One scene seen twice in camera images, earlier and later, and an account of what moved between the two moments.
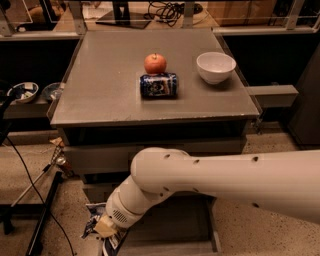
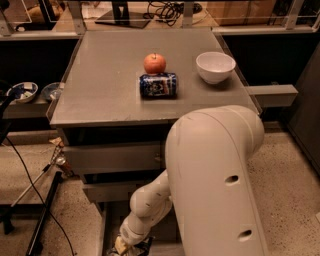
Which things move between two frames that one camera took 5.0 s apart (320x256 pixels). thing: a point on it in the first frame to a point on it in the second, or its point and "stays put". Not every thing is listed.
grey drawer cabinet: (128, 91) stays put
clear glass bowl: (52, 91) stays put
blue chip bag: (112, 243) to (140, 249)
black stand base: (9, 210) stays put
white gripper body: (117, 213) to (128, 234)
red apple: (155, 64) stays put
